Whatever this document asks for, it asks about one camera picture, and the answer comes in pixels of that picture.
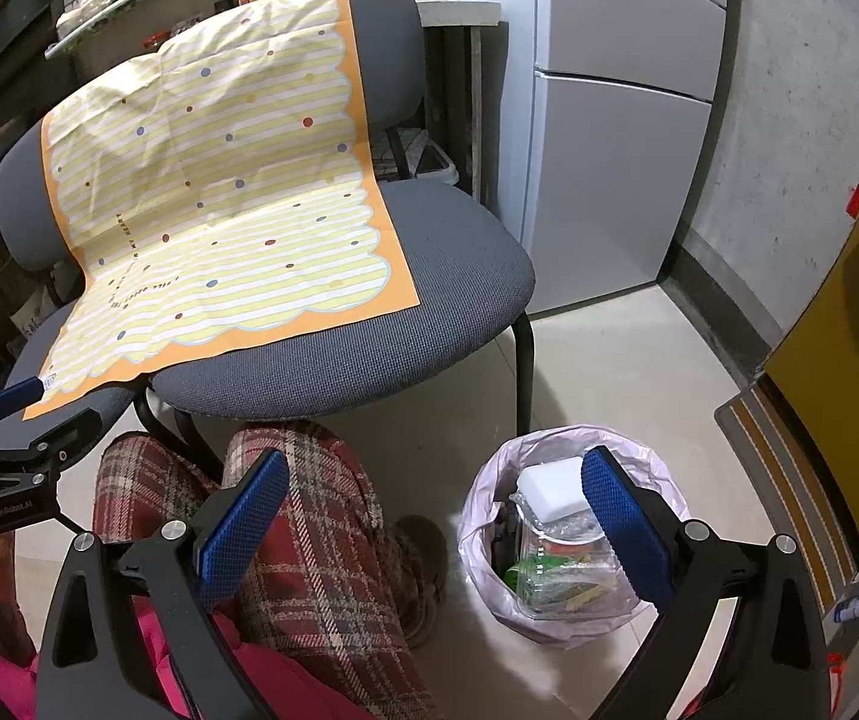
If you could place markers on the yellow striped dotted mat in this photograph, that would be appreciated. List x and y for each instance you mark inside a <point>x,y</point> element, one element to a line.
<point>211,187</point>

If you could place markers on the red tag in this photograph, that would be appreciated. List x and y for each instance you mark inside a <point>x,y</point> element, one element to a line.
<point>857,199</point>

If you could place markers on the yellow door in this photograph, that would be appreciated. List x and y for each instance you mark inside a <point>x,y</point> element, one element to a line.
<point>849,390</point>

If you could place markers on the person's brown slipper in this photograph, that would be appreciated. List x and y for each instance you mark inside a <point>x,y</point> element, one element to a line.
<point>422,585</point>

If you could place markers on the white foam block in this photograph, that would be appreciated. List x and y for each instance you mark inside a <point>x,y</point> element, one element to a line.
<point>549,491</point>

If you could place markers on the clear plastic packaging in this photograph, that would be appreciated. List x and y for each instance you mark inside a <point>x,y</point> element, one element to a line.
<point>564,532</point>

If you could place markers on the grey fabric chair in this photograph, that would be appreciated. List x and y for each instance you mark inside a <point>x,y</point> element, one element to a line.
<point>437,300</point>

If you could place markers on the curved metal shelf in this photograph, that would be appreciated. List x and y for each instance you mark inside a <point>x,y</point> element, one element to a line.
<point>84,36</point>

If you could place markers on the striped brown door mat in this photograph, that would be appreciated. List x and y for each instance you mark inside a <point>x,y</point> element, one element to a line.
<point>782,465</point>

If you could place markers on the waste bin with pink bag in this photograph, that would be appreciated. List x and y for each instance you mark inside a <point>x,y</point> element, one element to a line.
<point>489,495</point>

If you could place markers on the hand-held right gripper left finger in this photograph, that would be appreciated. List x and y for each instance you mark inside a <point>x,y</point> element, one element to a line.
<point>241,525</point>

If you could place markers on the person's pink jacket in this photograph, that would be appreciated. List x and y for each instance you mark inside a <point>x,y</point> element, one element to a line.
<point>9,690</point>

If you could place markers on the grey refrigerator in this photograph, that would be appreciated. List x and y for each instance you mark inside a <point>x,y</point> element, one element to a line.
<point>609,165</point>

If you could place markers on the person's plaid pants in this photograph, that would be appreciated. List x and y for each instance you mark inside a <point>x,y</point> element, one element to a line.
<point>309,540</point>

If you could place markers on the green plastic bottle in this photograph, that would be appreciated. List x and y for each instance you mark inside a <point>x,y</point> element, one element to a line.
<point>530,574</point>

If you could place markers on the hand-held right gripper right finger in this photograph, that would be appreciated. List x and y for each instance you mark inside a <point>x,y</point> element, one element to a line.
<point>624,525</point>

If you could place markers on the white plastic basket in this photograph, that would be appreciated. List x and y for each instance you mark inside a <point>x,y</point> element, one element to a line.
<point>429,165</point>

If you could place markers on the white side table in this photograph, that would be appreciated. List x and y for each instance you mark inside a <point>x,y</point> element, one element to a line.
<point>459,11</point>

